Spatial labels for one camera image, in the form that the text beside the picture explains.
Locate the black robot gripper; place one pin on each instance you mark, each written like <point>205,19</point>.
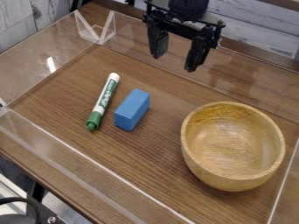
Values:
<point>185,17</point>

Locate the green dry erase marker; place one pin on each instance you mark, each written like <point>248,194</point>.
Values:
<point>103,100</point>

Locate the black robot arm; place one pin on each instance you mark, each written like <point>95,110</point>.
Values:
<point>185,18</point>

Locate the brown wooden bowl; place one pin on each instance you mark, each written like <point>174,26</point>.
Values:
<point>233,145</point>

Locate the blue foam block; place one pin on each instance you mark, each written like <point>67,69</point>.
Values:
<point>133,109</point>

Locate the clear acrylic tray wall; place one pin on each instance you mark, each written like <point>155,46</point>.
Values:
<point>125,177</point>

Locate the black metal table bracket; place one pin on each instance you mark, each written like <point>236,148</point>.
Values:
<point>37,194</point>

